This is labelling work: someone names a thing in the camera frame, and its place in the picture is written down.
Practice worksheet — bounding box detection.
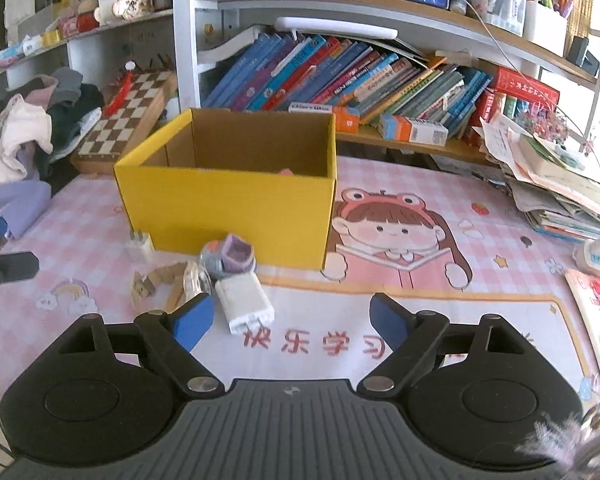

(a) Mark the pile of clothes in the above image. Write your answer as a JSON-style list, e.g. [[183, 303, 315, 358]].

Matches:
[[0, 95, 53, 221]]

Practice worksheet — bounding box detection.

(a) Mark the small grey purple plush toy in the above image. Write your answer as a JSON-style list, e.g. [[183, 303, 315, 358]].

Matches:
[[199, 233, 257, 277]]

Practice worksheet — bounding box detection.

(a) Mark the pink checked tablecloth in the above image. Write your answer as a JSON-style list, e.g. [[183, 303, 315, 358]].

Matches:
[[0, 155, 600, 461]]

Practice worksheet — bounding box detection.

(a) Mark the thick green cover book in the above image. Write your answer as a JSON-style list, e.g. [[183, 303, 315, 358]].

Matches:
[[517, 132, 600, 201]]

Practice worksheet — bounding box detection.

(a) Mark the dark green garment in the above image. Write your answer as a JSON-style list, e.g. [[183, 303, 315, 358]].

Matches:
[[45, 85, 106, 191]]

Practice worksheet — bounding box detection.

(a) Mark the white wooden bookshelf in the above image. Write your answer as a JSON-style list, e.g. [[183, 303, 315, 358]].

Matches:
[[172, 0, 600, 171]]

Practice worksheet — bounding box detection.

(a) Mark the row of yellow books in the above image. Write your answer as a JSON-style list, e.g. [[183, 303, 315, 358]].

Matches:
[[555, 0, 596, 53]]

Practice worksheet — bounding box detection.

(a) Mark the white charging cable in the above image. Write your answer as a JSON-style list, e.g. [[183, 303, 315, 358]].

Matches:
[[447, 0, 600, 233]]

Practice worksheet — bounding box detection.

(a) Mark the yellow cardboard box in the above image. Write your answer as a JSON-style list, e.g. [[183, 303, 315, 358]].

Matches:
[[113, 108, 337, 269]]

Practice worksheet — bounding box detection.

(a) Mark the pink picture book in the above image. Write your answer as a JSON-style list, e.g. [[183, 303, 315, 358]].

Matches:
[[564, 268, 600, 401]]

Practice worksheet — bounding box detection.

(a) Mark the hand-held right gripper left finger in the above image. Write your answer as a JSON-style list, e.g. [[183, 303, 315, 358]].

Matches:
[[50, 294, 224, 398]]

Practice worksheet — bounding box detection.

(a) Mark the white pen holder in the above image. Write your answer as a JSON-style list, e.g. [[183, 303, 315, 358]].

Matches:
[[487, 0, 526, 36], [522, 0, 568, 58]]

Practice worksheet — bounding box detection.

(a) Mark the grey furry clothing trim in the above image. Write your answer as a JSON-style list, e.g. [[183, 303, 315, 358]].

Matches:
[[515, 400, 600, 480]]

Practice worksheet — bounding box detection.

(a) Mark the pink bead flower ornament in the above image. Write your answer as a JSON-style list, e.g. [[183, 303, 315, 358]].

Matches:
[[512, 105, 596, 156]]

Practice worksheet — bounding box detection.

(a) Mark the clear tape roll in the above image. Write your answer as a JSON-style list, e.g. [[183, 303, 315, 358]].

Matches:
[[131, 260, 213, 311]]

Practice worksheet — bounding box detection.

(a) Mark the white cloth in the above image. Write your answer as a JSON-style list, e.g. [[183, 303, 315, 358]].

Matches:
[[50, 110, 103, 161]]

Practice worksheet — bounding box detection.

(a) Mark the red thick dictionary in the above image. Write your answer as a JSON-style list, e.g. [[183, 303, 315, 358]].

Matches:
[[472, 66, 561, 121]]

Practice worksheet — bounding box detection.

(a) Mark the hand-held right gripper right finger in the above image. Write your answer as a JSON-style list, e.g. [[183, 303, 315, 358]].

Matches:
[[357, 292, 538, 398]]

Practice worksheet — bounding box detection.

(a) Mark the messy stack of papers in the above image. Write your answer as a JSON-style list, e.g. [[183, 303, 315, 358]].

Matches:
[[480, 110, 600, 243]]

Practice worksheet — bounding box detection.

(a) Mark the wooden chessboard box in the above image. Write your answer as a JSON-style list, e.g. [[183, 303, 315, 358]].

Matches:
[[71, 71, 178, 176]]

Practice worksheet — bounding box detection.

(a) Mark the small white cube charger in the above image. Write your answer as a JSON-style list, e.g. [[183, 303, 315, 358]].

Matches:
[[126, 231, 156, 266]]

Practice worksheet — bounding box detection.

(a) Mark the small orange carton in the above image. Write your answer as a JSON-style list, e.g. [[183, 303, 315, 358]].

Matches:
[[332, 106, 362, 134]]

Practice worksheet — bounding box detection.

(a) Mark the white carton blue print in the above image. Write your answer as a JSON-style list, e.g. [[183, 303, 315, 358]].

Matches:
[[288, 102, 334, 115]]

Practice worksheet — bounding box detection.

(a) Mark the grey garment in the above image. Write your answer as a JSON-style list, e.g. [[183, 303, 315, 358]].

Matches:
[[50, 66, 83, 106]]

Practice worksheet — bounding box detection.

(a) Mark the small black box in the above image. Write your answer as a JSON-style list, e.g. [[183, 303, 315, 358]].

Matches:
[[566, 36, 600, 78]]

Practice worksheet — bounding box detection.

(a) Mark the row of colourful books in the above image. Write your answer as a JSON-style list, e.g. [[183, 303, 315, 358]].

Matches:
[[202, 32, 496, 138]]

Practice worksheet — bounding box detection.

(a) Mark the lavender cloth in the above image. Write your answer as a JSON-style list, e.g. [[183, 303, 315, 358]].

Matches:
[[0, 180, 52, 238]]

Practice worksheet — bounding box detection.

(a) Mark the orange white carton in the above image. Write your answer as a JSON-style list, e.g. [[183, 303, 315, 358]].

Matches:
[[378, 114, 449, 146]]

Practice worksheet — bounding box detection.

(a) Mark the white lamp bar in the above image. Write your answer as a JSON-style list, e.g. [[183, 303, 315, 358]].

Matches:
[[274, 16, 398, 41]]

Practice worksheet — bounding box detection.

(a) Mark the grey wall shelf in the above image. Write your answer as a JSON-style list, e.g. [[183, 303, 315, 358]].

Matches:
[[0, 10, 176, 91]]

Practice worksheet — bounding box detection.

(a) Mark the open white book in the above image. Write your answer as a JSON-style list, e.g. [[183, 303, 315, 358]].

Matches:
[[197, 25, 261, 63]]

